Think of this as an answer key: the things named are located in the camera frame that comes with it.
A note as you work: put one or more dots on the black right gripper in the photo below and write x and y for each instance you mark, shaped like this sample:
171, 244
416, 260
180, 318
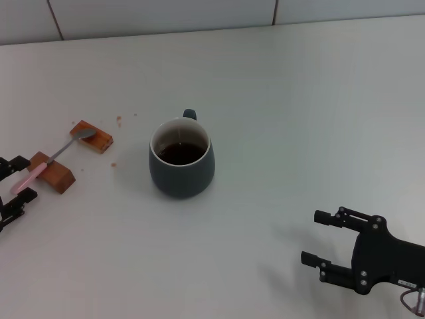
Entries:
388, 259

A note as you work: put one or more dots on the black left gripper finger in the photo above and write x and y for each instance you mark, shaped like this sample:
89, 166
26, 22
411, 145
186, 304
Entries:
19, 163
26, 196

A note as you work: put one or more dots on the grey ceramic cup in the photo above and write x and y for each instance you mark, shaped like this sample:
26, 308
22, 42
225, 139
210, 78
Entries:
181, 179

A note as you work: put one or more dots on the plain brown wooden block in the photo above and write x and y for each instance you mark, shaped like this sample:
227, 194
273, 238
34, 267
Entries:
58, 176

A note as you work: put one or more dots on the notched brown wooden block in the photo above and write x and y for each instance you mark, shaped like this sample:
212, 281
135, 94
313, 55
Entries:
99, 143

